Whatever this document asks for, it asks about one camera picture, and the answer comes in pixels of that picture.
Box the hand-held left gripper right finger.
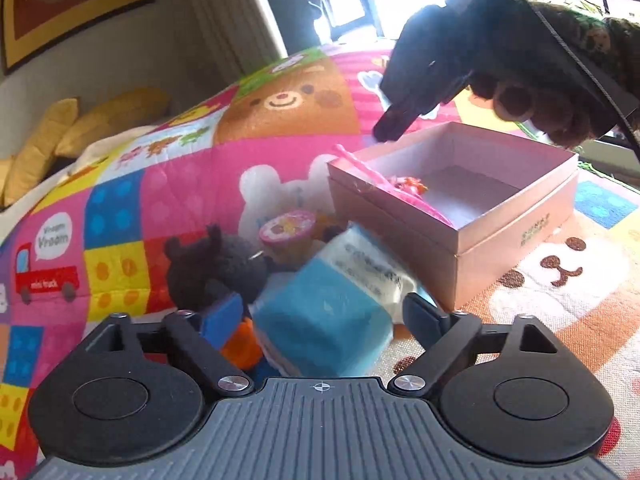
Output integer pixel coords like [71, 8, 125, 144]
[389, 291, 563, 398]

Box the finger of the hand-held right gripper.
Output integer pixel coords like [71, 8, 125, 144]
[372, 91, 453, 144]

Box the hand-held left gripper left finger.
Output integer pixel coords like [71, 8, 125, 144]
[80, 293, 255, 395]

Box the black plush toy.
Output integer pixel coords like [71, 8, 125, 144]
[164, 224, 275, 314]

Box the pink plastic toy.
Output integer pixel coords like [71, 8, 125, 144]
[333, 143, 454, 227]

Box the blue tissue packet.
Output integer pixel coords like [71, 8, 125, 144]
[250, 222, 426, 379]

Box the toy cup with pink lid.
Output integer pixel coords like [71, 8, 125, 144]
[258, 209, 319, 267]

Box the pink cardboard box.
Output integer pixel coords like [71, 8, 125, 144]
[327, 121, 581, 312]

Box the person's right forearm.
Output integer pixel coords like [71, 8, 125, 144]
[527, 1, 640, 126]

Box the person's right hand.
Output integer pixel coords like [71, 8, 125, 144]
[469, 67, 618, 150]

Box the orange toy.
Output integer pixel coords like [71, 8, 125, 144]
[219, 320, 263, 372]

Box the colourful printed blanket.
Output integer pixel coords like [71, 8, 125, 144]
[0, 45, 640, 480]

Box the beige curtain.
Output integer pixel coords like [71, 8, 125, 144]
[187, 0, 290, 63]

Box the framed wall picture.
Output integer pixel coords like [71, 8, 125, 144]
[0, 0, 156, 76]

